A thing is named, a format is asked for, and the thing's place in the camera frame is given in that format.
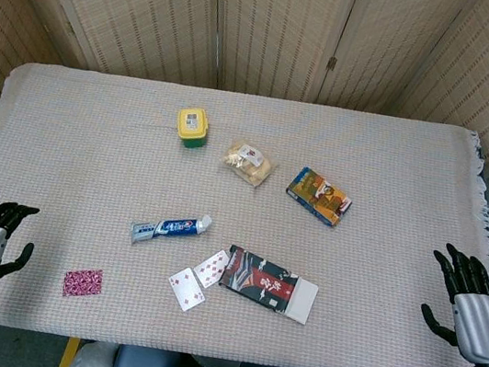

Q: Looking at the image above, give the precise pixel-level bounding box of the nine of diamonds card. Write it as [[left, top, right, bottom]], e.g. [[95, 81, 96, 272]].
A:
[[189, 245, 233, 292]]

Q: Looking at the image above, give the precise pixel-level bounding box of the four of diamonds card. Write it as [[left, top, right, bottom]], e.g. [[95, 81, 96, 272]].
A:
[[164, 264, 211, 315]]

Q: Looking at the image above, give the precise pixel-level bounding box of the green container with yellow lid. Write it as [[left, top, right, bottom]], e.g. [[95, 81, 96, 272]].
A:
[[172, 106, 214, 153]]

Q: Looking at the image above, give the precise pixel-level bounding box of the white plastic bag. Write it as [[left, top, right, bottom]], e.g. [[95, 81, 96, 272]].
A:
[[70, 337, 120, 367]]

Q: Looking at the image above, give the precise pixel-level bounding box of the woven folding screen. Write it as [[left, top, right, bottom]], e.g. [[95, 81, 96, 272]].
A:
[[0, 0, 489, 179]]

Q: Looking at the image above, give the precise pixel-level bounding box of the clear bag of beige snacks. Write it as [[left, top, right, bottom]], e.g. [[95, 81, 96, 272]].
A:
[[218, 137, 282, 193]]

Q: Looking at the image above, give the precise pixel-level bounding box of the white inner book box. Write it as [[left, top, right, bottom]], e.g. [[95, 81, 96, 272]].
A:
[[280, 276, 321, 327]]

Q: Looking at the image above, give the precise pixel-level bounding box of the beige woven tablecloth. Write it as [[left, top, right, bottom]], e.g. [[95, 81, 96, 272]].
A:
[[0, 54, 489, 367]]

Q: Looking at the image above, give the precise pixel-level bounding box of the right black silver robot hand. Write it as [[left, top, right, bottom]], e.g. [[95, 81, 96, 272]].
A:
[[411, 240, 489, 367]]

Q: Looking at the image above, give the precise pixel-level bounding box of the red patterned face-down card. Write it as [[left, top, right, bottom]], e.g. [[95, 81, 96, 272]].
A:
[[60, 263, 105, 303]]

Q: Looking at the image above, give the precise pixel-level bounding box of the blue white toothpaste tube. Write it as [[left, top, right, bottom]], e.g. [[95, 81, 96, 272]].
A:
[[127, 202, 214, 258]]

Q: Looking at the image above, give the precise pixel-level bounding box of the blue and orange carton box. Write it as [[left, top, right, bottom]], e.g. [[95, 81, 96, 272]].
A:
[[279, 164, 358, 232]]

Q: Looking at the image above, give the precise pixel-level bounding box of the dark slipcase with red band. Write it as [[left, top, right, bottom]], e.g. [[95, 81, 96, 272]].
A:
[[215, 243, 304, 316]]

